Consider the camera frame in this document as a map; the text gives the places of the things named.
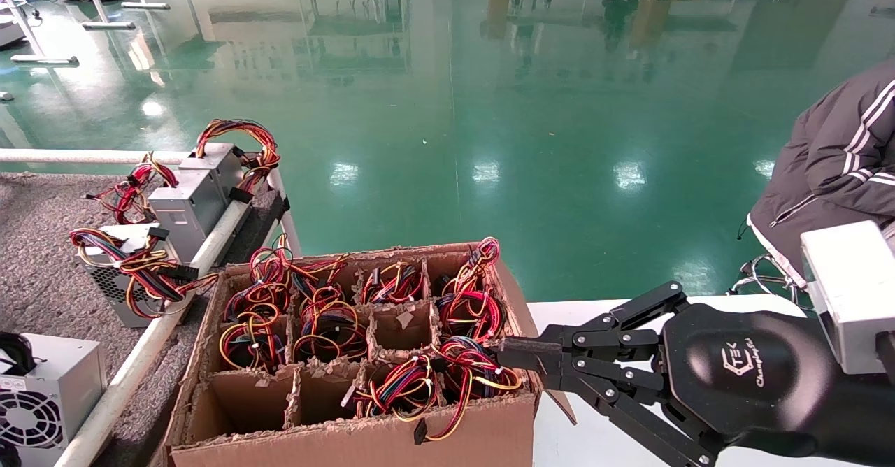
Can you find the white equipment with cables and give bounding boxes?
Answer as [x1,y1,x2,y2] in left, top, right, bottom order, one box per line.
[0,6,29,50]

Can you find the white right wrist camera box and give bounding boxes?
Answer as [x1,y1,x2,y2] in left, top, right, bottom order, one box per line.
[801,220,895,375]

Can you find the person in grey jacket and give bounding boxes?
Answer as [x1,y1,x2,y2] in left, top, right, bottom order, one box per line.
[747,58,895,287]

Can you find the chrome stool frame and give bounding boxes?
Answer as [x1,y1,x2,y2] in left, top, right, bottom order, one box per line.
[729,252,805,298]

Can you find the short white rail tube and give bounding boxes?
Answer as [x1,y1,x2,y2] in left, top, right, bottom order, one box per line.
[267,168,303,257]

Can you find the white table rail tube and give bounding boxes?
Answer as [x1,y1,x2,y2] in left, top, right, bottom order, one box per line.
[0,149,196,166]
[55,200,254,467]

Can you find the black foam pad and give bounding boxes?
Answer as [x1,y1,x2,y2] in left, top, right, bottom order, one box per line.
[234,187,289,251]

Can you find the cardboard box with dividers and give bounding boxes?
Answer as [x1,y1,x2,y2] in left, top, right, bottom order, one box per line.
[162,240,578,467]

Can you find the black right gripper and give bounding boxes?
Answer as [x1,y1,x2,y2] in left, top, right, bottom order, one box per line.
[498,282,850,467]

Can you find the grey power supply black wires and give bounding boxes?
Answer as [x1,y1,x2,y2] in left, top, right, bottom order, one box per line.
[0,332,108,467]

